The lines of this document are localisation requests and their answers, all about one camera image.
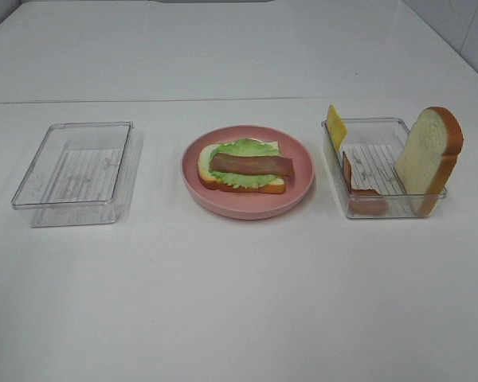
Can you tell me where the bacon strip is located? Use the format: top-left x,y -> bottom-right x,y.
210,153 -> 294,177
342,152 -> 389,216

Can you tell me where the green lettuce leaf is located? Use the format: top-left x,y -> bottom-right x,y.
207,137 -> 284,190

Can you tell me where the bread slice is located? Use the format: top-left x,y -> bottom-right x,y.
197,139 -> 287,195
394,107 -> 464,216

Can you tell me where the pink round plate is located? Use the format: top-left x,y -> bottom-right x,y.
181,125 -> 315,220

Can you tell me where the yellow cheese slice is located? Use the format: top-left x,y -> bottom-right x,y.
326,104 -> 347,154

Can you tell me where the clear right plastic tray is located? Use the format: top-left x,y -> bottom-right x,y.
322,118 -> 447,219

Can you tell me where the clear plastic tray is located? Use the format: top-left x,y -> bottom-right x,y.
322,118 -> 447,219
11,122 -> 142,228

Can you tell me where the clear left plastic tray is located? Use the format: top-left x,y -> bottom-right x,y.
11,122 -> 142,228

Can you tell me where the upright bread slice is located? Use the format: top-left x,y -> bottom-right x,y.
394,107 -> 464,216

